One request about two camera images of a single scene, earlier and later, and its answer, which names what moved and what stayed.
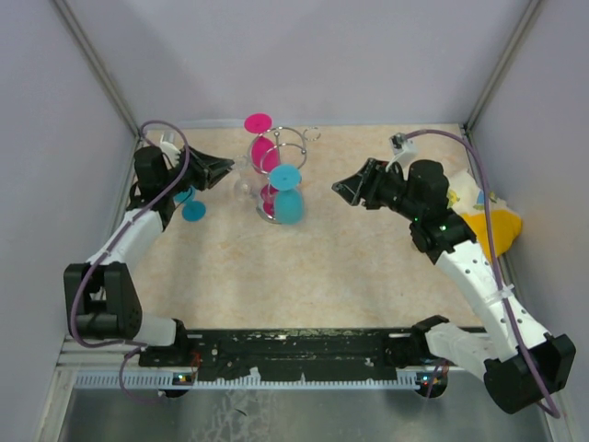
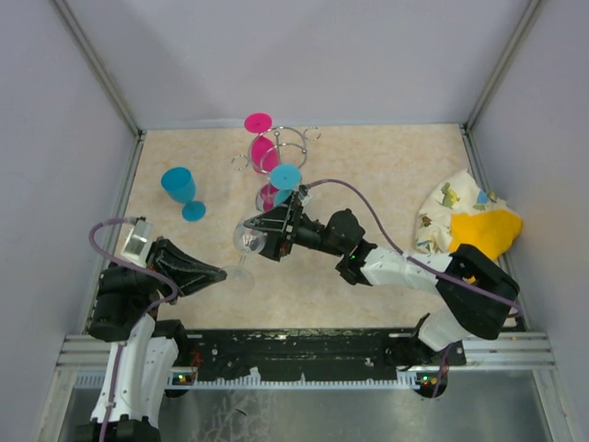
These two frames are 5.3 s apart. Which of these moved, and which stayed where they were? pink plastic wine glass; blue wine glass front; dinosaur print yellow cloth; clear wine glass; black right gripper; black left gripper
Moved: clear wine glass; black left gripper; black right gripper
Stayed: blue wine glass front; pink plastic wine glass; dinosaur print yellow cloth
